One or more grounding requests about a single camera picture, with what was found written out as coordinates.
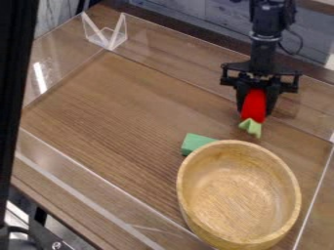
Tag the wooden oval bowl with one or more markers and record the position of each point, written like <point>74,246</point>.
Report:
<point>240,195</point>

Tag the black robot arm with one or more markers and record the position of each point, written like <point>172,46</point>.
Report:
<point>272,17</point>

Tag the black vertical post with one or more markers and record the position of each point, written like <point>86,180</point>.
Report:
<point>18,21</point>

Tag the clear acrylic tray wall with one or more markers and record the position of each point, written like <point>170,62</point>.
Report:
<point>106,116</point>

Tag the black metal table leg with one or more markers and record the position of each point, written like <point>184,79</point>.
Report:
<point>46,239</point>

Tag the clear acrylic corner bracket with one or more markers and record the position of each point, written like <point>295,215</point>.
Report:
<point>106,37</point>

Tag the red plush strawberry toy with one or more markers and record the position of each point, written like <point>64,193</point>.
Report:
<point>255,112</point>

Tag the green foam block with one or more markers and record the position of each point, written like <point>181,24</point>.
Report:
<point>193,142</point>

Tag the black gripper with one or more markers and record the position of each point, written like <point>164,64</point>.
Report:
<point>279,80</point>

